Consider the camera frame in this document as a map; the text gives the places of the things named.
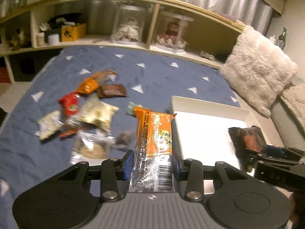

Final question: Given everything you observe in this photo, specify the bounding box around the grey bed cushion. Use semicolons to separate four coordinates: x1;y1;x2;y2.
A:
270;76;305;152

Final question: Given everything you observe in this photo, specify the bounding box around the silver beige snack packet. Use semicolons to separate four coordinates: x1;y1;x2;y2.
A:
37;110;64;141

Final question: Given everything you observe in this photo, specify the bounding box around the clear round pastry pack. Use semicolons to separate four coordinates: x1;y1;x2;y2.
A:
72;131;114;159

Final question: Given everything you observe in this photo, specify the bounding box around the white doll display case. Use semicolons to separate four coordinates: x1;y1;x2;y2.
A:
111;3;147;45

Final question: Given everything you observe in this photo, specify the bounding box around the black red mooncake pack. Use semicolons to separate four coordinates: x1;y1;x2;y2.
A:
229;126;267;159

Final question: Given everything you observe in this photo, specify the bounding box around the yellow storage box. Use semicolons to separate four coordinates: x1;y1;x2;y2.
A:
61;23;87;42

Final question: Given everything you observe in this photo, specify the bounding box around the orange clear long snack pack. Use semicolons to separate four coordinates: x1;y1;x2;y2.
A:
76;70;117;95

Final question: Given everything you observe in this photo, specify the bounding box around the red snack packet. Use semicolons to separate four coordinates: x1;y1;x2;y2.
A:
58;92;80;116

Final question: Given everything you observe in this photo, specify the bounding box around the fluffy white pillow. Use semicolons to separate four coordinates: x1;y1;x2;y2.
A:
220;25;298;118

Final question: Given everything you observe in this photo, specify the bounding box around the brown square snack packet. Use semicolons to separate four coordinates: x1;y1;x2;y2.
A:
97;84;128;98

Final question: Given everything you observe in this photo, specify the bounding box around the beige textured pillow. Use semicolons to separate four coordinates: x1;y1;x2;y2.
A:
281;85;305;131

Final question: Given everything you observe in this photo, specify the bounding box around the orange snack bar pack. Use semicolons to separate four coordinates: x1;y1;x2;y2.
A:
129;106;176;193

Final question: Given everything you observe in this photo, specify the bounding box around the white cylinder cup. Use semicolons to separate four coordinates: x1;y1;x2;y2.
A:
47;34;60;46

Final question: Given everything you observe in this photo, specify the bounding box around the blue quilted triangle blanket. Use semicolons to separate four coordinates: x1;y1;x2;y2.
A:
1;47;239;228

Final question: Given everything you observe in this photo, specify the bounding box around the red doll display case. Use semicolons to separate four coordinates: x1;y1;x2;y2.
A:
153;11;194;54

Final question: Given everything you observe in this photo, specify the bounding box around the green beer bottle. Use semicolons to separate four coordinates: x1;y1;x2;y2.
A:
278;27;287;50

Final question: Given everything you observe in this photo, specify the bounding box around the person right hand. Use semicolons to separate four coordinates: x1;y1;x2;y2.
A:
289;192;304;228

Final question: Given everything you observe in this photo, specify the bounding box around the cream yellow snack bag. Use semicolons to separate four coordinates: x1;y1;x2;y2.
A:
78;95;119;132

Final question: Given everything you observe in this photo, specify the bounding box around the small grey trinket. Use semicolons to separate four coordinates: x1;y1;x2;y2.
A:
199;51;215;61

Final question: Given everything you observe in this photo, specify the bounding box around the wooden headboard shelf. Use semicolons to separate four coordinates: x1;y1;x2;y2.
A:
1;0;243;69

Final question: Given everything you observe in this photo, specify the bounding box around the white cardboard tray box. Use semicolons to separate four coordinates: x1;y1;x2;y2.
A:
169;95;270;194

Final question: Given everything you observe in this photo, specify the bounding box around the small green white candy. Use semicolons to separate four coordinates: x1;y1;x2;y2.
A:
126;102;143;117

